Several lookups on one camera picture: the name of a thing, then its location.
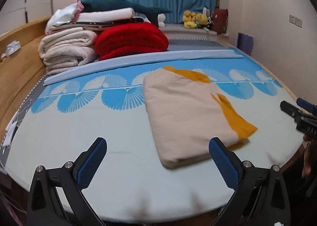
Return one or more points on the wooden headboard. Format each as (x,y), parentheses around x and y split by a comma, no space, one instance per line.
(17,79)

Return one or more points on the person's right hand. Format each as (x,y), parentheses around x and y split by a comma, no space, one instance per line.
(310,156)

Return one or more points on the white and pink cloth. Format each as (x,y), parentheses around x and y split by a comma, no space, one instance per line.
(64,14)

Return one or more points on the blue patterned bed mat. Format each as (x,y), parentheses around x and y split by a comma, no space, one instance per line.
(99,121)

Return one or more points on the dark teal plush shark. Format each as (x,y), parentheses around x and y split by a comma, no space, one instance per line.
(116,5)

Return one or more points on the beige and yellow hooded coat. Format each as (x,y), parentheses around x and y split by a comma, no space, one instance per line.
(183,116)

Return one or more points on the purple box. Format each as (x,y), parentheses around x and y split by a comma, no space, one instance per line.
(245,43)

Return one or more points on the white folded quilt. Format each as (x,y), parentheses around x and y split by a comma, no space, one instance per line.
(109,14)

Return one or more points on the white plush toy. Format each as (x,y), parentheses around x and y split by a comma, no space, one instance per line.
(161,20)

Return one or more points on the white tissue pack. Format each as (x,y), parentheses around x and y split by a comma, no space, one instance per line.
(12,48)

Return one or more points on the cream folded blanket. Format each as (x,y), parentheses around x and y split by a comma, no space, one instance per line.
(66,50)

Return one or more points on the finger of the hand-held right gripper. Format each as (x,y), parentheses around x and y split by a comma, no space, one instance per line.
(289,109)
(305,104)

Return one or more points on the red folded blanket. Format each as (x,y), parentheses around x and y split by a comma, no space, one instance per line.
(131,40)

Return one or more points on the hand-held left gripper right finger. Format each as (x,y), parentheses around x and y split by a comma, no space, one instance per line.
(224,160)

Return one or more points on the brown plush pillow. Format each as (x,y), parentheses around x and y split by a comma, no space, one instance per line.
(220,21)

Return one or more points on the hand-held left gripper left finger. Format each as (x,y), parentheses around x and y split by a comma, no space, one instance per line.
(92,159)

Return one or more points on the yellow plush toy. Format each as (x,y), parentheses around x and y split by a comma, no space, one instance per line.
(201,19)
(189,20)

